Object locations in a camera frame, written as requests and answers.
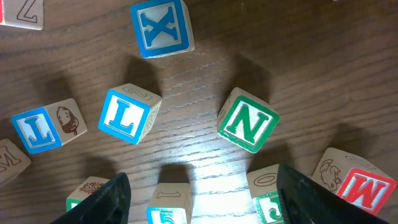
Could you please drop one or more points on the blue 5 number block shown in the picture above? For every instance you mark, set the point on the blue 5 number block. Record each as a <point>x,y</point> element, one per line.
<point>172,203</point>

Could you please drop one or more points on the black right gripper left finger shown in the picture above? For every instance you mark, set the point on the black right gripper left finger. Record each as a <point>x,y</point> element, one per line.
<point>108,205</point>

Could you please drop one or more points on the green B letter block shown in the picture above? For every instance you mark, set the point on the green B letter block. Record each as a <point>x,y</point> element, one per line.
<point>90,185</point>

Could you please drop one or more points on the blue X letter block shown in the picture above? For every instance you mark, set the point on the blue X letter block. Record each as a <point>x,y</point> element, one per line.
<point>162,28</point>

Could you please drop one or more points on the green J letter block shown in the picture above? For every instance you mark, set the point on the green J letter block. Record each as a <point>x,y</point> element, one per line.
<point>264,194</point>

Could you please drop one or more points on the blue L letter block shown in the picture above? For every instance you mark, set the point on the blue L letter block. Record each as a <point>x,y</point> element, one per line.
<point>129,112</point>

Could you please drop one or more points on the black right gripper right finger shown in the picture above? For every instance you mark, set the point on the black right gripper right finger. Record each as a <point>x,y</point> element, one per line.
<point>304,201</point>

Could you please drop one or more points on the red M letter block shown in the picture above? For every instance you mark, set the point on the red M letter block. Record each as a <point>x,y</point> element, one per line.
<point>354,179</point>

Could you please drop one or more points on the yellow S letter block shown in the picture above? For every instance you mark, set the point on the yellow S letter block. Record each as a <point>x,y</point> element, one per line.
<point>27,14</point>

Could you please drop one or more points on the green N letter block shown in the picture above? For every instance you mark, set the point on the green N letter block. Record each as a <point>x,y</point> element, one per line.
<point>246,120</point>

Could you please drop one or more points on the blue I letter block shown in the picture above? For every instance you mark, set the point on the blue I letter block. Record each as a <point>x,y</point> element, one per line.
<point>50,126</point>

